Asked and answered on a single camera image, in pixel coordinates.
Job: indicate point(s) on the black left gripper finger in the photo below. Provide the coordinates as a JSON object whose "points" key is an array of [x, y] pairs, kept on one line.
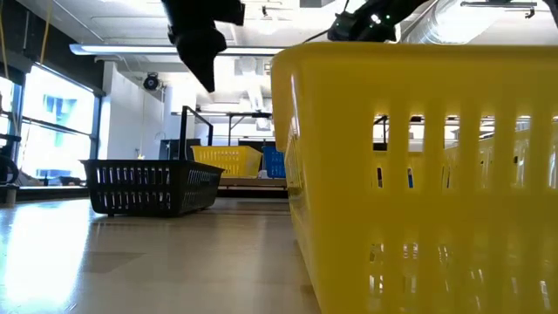
{"points": [[202, 52]]}

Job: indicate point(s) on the black slotted plastic basket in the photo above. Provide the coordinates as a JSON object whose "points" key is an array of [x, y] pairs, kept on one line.
{"points": [[144, 163]]}

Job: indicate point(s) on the blue slotted plastic basket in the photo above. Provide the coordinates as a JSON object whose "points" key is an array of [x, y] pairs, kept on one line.
{"points": [[274, 162]]}

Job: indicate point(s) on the yellow slotted plastic basket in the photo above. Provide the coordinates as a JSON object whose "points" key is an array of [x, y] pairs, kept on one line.
{"points": [[250, 163], [340, 174]]}

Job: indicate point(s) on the wooden shelf board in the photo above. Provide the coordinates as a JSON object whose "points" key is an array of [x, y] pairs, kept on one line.
{"points": [[250, 183]]}

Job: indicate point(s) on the round white ceiling lamp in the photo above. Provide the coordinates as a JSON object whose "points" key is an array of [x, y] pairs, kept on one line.
{"points": [[266, 24]]}

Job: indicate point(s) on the long ceiling light fixture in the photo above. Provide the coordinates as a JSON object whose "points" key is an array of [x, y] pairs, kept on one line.
{"points": [[131, 49]]}

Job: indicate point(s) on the black tubular stand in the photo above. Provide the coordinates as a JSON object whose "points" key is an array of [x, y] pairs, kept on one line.
{"points": [[183, 131]]}

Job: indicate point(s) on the black monitor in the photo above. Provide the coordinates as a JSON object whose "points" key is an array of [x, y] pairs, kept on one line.
{"points": [[172, 150]]}

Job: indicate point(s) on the grey cylindrical container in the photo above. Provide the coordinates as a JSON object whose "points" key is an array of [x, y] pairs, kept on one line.
{"points": [[8, 195]]}

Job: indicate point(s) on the black round wall fan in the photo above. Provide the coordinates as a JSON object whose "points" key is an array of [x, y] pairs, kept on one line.
{"points": [[151, 82]]}

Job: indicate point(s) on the black background table frame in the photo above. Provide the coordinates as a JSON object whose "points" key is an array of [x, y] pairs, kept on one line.
{"points": [[248, 114]]}

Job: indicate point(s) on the silver ventilation duct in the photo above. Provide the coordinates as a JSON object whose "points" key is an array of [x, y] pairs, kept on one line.
{"points": [[440, 22]]}

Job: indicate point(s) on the black ceiling track rail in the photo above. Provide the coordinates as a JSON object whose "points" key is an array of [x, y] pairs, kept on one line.
{"points": [[501, 4]]}

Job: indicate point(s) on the large window with dark frame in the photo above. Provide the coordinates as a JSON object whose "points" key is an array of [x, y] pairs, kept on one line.
{"points": [[56, 109]]}

